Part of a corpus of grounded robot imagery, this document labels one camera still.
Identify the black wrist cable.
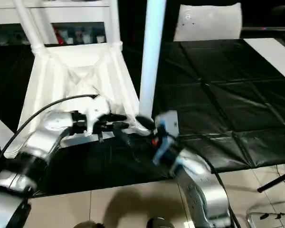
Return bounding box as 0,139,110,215
0,94,99,171
171,133,242,228

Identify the silver metal floor frame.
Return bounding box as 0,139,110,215
246,209,285,228

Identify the white flat panel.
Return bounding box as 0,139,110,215
243,38,285,86

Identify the black bar with red mark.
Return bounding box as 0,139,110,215
241,27,285,32

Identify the white cabinet with glass doors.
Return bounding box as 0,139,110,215
0,0,112,46

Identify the black tripod stand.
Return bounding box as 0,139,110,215
256,169,285,193

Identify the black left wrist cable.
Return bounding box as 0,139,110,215
0,94,99,171

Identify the black cabinet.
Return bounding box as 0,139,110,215
118,0,183,43

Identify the black work mat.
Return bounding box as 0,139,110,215
0,38,285,198

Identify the dark right robot foot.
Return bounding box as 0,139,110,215
146,216,175,228

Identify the white plastic table top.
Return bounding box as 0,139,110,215
3,41,155,160

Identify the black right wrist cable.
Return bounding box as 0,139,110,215
171,133,242,228

